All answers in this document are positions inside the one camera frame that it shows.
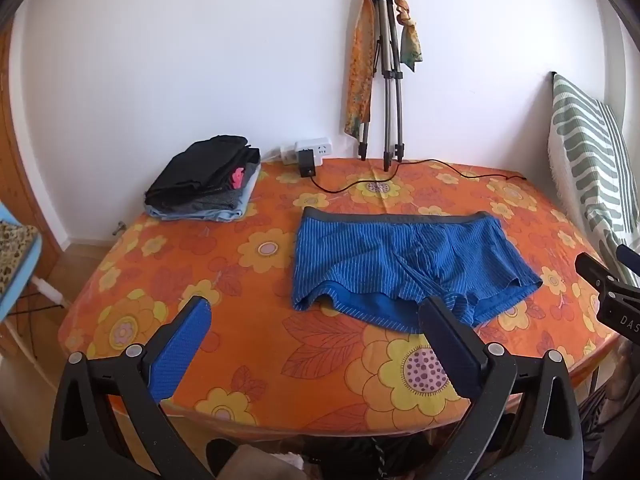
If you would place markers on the small white socket block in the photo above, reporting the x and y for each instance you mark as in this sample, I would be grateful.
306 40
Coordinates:
287 154

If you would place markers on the green white striped pillow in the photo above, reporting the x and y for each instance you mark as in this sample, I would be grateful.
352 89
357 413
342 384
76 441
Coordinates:
585 160

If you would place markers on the stack of folded dark clothes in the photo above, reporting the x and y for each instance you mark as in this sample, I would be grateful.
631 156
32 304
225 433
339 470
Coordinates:
200 170

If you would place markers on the grey metal tripod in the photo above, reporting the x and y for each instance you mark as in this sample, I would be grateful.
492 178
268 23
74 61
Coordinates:
387 85

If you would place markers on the light blue chair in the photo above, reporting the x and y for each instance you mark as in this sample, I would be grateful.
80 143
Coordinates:
25 280

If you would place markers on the black power adapter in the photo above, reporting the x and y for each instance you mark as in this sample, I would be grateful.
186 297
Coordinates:
306 162

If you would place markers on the orange floral tablecloth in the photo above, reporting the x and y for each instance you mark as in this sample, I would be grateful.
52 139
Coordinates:
250 310

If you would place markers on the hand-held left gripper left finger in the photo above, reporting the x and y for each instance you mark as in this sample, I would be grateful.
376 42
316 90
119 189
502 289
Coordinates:
180 345

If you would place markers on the leopard print cushion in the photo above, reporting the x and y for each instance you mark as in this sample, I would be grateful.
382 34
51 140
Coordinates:
15 255

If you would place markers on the blue striped pants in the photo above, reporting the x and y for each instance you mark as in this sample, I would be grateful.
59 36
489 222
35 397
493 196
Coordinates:
375 260

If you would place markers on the white power strip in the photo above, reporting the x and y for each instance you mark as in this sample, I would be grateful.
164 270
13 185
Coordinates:
317 146

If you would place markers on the orange patterned scarf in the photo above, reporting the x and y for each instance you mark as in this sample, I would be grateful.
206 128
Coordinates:
360 60

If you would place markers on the wooden door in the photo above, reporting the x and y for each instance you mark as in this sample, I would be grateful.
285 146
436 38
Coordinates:
20 185

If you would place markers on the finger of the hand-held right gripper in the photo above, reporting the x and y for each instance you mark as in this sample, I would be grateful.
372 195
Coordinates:
631 256
597 275

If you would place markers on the metal door stop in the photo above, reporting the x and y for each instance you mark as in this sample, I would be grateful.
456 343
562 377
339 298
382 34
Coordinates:
118 227

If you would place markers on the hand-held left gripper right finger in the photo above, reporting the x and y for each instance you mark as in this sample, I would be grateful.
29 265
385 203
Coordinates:
450 355

